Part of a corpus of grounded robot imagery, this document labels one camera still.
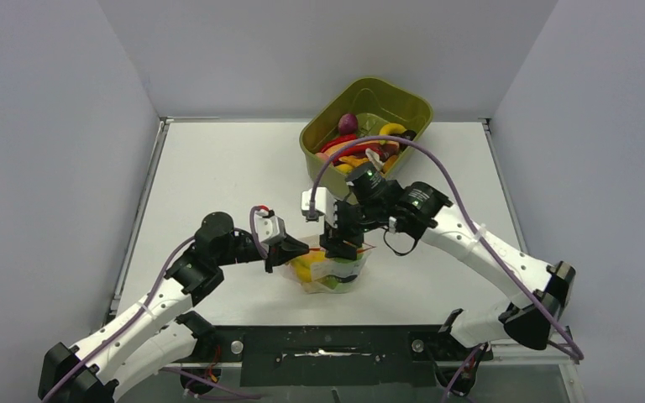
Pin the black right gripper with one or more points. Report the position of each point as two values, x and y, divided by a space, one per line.
334 237

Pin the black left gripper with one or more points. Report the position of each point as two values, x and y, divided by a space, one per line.
282 251

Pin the clear zip top bag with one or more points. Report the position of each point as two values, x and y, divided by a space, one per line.
338 267

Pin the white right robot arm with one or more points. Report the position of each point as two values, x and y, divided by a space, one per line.
537 292

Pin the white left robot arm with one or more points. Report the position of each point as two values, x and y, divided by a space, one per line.
162 327

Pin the orange ginger root toy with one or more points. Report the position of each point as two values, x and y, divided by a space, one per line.
347 163

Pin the white garlic toy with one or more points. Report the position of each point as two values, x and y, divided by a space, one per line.
375 159

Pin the red chili pepper toy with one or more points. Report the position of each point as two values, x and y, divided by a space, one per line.
339 140

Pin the purple onion toy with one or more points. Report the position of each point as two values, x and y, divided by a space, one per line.
347 124

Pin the small yellow banana toy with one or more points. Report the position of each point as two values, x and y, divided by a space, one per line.
392 129

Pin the dark round fruit toy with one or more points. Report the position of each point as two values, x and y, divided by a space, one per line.
408 134

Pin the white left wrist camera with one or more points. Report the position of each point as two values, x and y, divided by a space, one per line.
269 227

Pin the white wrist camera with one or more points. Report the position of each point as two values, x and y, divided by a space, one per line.
269 227
318 203

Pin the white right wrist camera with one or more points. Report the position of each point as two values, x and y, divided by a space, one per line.
318 203

